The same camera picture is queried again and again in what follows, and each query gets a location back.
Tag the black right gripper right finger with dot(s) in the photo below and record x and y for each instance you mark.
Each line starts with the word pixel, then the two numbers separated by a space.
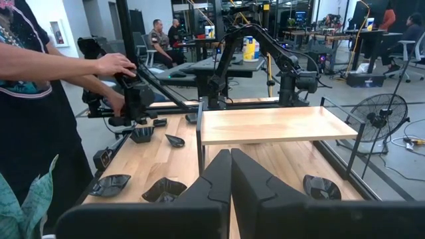
pixel 299 220

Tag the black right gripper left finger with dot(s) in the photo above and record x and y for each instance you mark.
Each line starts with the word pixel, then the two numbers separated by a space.
pixel 166 220

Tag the black teardrop mini plate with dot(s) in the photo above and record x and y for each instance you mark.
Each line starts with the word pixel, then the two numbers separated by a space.
pixel 176 142

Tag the person's forearm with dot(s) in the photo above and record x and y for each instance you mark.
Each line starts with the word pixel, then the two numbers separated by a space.
pixel 86 84
pixel 50 63

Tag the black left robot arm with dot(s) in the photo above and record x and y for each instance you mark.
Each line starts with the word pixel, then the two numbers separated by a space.
pixel 252 36

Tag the black wavy square mini plate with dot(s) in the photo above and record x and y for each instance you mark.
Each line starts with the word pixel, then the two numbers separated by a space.
pixel 142 135
pixel 162 191

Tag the black leaf-shaped mini plate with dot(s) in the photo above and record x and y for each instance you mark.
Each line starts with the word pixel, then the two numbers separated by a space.
pixel 109 186
pixel 320 187

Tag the black side desk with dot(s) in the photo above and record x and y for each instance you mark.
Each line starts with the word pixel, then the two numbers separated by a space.
pixel 225 68

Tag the black floor box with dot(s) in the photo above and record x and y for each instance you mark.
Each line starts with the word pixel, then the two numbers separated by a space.
pixel 365 80

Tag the white wipes canister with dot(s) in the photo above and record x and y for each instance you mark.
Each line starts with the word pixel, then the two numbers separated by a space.
pixel 210 32

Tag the black computer mouse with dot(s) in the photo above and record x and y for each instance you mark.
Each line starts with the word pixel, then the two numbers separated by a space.
pixel 178 74

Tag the person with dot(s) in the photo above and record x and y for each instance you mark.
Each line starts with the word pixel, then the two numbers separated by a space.
pixel 161 41
pixel 33 132
pixel 174 33
pixel 408 40
pixel 386 18

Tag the person's hand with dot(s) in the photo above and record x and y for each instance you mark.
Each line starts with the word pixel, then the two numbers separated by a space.
pixel 116 103
pixel 114 64

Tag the white office chair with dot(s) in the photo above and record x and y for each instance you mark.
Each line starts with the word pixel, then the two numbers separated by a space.
pixel 416 56

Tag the wooden riser shelf black frame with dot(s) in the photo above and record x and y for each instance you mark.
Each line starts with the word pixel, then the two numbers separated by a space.
pixel 272 124

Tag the black table-level camera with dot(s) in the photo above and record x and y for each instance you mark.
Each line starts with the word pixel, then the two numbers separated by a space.
pixel 102 159

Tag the black pedestal fan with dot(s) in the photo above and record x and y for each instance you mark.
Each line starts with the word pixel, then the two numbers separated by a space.
pixel 378 117

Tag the white wall cabinet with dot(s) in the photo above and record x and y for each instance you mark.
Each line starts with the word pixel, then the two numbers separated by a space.
pixel 58 33

